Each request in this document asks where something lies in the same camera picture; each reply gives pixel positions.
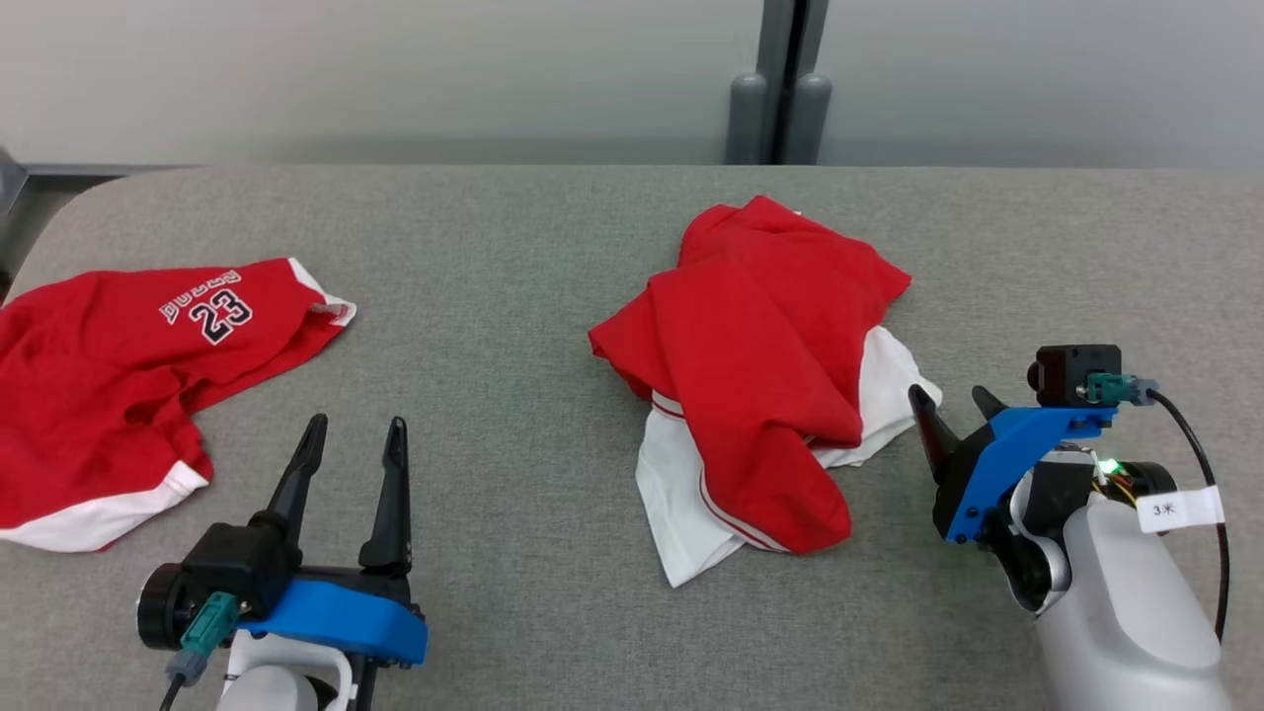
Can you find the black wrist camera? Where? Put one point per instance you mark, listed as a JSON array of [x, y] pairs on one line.
[[227, 563], [1071, 370]]

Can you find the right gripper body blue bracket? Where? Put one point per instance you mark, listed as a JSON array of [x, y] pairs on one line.
[[997, 464]]

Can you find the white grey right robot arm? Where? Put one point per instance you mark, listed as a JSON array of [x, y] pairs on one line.
[[1116, 612]]

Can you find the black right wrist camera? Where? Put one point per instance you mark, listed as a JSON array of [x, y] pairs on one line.
[[1071, 370]]

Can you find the grey partition post with feet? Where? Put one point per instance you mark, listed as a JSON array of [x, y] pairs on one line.
[[748, 118]]

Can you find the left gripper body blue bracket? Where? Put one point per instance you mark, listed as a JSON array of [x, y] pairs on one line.
[[346, 617]]

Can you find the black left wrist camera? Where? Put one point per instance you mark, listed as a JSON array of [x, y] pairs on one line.
[[227, 563]]

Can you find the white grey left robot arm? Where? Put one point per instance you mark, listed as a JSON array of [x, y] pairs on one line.
[[272, 691]]

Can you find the red and white basketball shorts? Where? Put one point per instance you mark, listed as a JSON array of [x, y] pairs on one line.
[[99, 395], [760, 346]]

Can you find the grey fabric cushion surface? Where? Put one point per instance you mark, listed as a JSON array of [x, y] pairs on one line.
[[494, 395]]

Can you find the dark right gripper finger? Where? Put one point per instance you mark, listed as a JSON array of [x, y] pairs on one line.
[[987, 405], [933, 434]]

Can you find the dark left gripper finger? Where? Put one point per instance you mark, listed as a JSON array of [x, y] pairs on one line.
[[296, 484], [393, 494]]

